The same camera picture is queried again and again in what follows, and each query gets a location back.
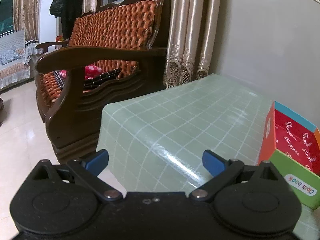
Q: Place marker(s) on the wooden sofa orange cushions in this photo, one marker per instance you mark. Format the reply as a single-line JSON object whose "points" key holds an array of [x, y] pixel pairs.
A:
{"points": [[129, 42]]}

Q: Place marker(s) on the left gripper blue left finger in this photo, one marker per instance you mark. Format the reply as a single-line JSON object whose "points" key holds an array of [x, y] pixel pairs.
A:
{"points": [[86, 173]]}

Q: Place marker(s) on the white door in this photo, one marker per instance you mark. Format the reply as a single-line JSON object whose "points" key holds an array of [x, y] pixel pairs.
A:
{"points": [[48, 24]]}

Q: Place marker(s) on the beige satin curtain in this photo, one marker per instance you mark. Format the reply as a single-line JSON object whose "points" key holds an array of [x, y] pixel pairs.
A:
{"points": [[191, 41]]}

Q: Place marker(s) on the pink checkered cloth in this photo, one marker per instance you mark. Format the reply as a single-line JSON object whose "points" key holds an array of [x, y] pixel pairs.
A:
{"points": [[91, 71]]}

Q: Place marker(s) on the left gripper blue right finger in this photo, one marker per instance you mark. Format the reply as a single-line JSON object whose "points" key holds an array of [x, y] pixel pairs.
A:
{"points": [[224, 172]]}

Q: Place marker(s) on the black hanging coat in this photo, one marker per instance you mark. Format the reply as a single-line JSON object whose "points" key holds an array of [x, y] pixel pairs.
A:
{"points": [[68, 11]]}

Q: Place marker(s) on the colourful cloth book box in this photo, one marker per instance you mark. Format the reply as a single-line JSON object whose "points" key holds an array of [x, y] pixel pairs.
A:
{"points": [[291, 143]]}

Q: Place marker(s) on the green grid tablecloth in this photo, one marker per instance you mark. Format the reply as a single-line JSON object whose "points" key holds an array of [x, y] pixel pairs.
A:
{"points": [[155, 145]]}

